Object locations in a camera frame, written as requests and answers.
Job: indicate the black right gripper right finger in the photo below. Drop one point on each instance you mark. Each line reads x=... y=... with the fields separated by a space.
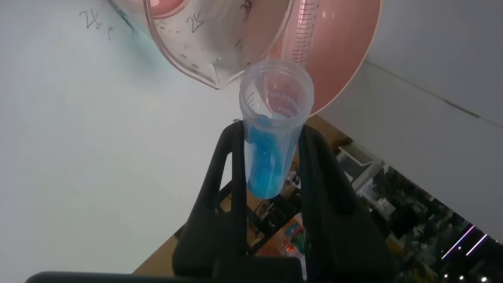
x=338 y=220

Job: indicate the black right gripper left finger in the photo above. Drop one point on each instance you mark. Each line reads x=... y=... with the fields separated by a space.
x=220 y=220

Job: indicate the test tube with blue pigment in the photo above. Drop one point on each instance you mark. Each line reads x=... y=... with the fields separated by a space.
x=267 y=157

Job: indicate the pink bowl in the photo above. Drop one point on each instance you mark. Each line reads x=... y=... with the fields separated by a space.
x=342 y=51

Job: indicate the clear glass beaker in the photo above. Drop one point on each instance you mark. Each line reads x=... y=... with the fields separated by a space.
x=212 y=43

